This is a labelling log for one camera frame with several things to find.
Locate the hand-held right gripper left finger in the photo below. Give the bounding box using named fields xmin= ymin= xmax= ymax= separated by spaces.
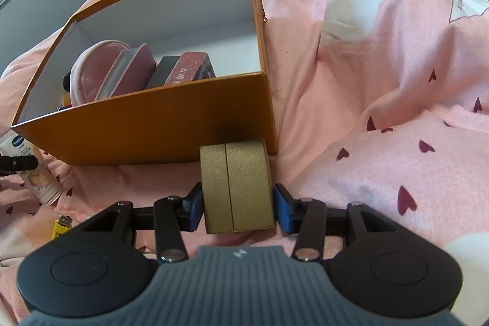
xmin=82 ymin=181 xmax=205 ymax=264

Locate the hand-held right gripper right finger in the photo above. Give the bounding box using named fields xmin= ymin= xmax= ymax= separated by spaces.
xmin=272 ymin=183 xmax=400 ymax=261

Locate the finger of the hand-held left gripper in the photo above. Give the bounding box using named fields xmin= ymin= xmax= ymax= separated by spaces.
xmin=0 ymin=154 xmax=39 ymax=178

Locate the white lotion bottle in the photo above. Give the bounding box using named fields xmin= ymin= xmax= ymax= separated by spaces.
xmin=0 ymin=130 xmax=64 ymax=207

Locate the gold box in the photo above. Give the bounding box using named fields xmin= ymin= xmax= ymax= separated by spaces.
xmin=199 ymin=139 xmax=276 ymax=235

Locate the orange cardboard box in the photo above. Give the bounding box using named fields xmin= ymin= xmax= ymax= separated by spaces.
xmin=10 ymin=0 xmax=279 ymax=166

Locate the pink round pouch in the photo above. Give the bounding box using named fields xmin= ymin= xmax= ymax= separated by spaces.
xmin=71 ymin=39 xmax=132 ymax=107

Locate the pink rectangular box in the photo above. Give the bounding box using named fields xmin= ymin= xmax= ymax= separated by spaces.
xmin=165 ymin=52 xmax=217 ymax=86

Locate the pink and grey case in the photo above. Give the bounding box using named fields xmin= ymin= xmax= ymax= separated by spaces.
xmin=94 ymin=43 xmax=157 ymax=101

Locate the yellow lighter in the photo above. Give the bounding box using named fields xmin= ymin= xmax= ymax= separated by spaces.
xmin=51 ymin=215 xmax=73 ymax=241

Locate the orange plush toy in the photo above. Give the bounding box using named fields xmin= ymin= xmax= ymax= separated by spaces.
xmin=57 ymin=92 xmax=74 ymax=112

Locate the pink printed blanket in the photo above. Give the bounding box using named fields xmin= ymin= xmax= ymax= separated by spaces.
xmin=0 ymin=0 xmax=489 ymax=326

